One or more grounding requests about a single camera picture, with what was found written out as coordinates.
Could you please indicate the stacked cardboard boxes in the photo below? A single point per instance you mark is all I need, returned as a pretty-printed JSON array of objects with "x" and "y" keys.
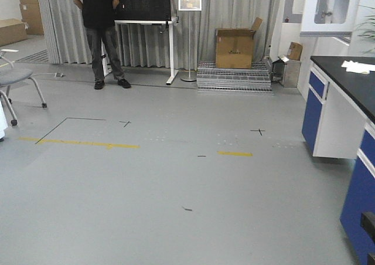
[{"x": 26, "y": 11}]

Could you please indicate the grey curtain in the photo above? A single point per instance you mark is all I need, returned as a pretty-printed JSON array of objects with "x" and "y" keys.
[{"x": 66, "y": 40}]

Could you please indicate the white fume hood cabinet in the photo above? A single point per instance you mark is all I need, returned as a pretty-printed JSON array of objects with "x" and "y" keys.
[{"x": 328, "y": 18}]

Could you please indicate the metal box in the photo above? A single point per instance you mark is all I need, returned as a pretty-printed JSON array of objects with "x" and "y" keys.
[{"x": 286, "y": 72}]

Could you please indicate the open cardboard box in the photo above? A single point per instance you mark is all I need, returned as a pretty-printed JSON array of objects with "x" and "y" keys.
[{"x": 235, "y": 47}]

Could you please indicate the grey office chair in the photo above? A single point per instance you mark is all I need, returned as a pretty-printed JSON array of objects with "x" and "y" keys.
[{"x": 12, "y": 76}]

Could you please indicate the person in black shirt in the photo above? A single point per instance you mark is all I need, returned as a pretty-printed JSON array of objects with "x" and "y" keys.
[{"x": 98, "y": 18}]

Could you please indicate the black pegboard panel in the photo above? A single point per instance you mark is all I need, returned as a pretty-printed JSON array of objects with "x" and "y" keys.
[{"x": 143, "y": 10}]

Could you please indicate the white papers on bench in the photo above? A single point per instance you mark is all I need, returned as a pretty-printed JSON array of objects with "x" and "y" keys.
[{"x": 356, "y": 67}]

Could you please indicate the white standing desk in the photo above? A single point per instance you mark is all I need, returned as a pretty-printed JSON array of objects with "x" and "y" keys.
[{"x": 148, "y": 43}]

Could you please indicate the small cardboard box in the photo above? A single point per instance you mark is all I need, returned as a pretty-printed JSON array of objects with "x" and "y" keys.
[{"x": 294, "y": 51}]

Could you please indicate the blue white lab bench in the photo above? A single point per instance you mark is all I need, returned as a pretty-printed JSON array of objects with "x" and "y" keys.
[{"x": 339, "y": 123}]

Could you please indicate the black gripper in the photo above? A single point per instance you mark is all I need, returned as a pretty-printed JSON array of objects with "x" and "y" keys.
[{"x": 367, "y": 223}]

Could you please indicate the sign on metal stand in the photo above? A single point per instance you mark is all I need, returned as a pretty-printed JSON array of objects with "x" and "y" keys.
[{"x": 189, "y": 6}]

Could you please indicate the stacked metal grates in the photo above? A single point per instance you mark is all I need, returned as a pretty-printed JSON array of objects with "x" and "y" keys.
[{"x": 253, "y": 80}]

